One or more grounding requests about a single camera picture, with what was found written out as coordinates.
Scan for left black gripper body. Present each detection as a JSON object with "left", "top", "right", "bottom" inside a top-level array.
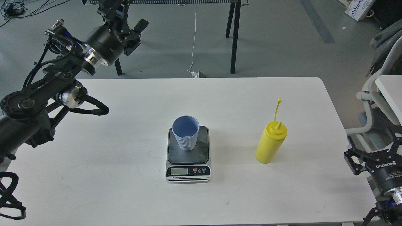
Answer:
[{"left": 84, "top": 25, "right": 129, "bottom": 66}]

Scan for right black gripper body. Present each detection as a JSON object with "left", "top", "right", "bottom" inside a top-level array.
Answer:
[{"left": 366, "top": 157, "right": 402, "bottom": 198}]

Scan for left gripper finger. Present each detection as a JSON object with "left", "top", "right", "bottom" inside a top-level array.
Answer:
[
  {"left": 121, "top": 19, "right": 149, "bottom": 56},
  {"left": 97, "top": 0, "right": 132, "bottom": 32}
]

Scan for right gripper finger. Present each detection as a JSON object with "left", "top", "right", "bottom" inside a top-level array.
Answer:
[
  {"left": 388, "top": 133, "right": 402, "bottom": 157},
  {"left": 344, "top": 135, "right": 374, "bottom": 176}
]

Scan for yellow squeeze bottle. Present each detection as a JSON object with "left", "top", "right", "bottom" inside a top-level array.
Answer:
[{"left": 255, "top": 98, "right": 288, "bottom": 164}]

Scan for blue ribbed plastic cup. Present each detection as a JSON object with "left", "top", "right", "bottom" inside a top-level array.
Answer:
[{"left": 172, "top": 116, "right": 200, "bottom": 151}]

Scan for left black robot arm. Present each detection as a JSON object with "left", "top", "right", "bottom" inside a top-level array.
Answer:
[{"left": 0, "top": 0, "right": 149, "bottom": 220}]

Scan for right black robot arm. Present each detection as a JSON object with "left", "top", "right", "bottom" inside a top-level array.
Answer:
[{"left": 344, "top": 135, "right": 402, "bottom": 226}]

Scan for digital kitchen scale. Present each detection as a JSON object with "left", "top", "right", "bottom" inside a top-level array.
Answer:
[{"left": 165, "top": 126, "right": 212, "bottom": 184}]

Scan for black trestle table stand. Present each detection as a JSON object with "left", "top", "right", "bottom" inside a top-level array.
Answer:
[{"left": 82, "top": 0, "right": 242, "bottom": 76}]

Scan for white cardboard box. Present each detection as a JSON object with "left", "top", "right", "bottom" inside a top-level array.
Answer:
[{"left": 345, "top": 0, "right": 376, "bottom": 21}]

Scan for white hanging cable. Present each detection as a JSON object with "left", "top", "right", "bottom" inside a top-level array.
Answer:
[{"left": 187, "top": 4, "right": 198, "bottom": 73}]

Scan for black floor cables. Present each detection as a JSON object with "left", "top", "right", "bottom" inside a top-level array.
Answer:
[{"left": 0, "top": 0, "right": 68, "bottom": 27}]

